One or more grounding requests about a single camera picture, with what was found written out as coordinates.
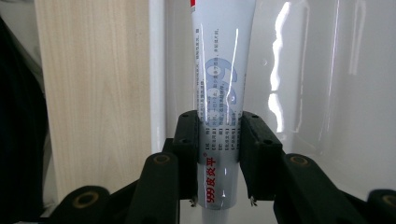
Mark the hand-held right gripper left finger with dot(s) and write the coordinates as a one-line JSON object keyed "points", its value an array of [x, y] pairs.
{"points": [[186, 149]]}

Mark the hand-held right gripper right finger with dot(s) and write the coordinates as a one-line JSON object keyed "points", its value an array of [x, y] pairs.
{"points": [[260, 155]]}

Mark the white ointment tube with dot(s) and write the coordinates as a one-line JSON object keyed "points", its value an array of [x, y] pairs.
{"points": [[222, 77]]}

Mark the white plastic storage box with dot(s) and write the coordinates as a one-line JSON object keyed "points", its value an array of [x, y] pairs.
{"points": [[311, 93]]}

